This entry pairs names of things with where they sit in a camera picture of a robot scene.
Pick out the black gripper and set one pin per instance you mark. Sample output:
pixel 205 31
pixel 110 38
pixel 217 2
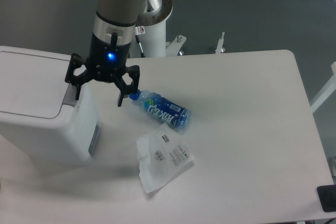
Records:
pixel 107 61

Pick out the grey trash can push button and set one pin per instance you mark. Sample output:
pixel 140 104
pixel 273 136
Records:
pixel 70 96

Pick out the white trash can body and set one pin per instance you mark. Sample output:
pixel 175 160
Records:
pixel 68 138

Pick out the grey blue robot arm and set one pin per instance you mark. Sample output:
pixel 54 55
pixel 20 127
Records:
pixel 121 29

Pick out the blue plastic drink bottle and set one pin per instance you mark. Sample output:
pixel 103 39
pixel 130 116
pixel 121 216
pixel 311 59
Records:
pixel 162 109

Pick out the white crumpled plastic bag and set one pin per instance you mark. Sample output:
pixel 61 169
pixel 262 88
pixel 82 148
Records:
pixel 162 155

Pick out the black device table corner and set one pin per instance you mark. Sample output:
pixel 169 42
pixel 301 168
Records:
pixel 326 195

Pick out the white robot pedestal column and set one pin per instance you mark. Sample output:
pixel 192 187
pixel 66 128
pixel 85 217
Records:
pixel 154 25

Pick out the white frame leg right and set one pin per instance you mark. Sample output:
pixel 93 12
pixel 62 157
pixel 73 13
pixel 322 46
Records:
pixel 324 92

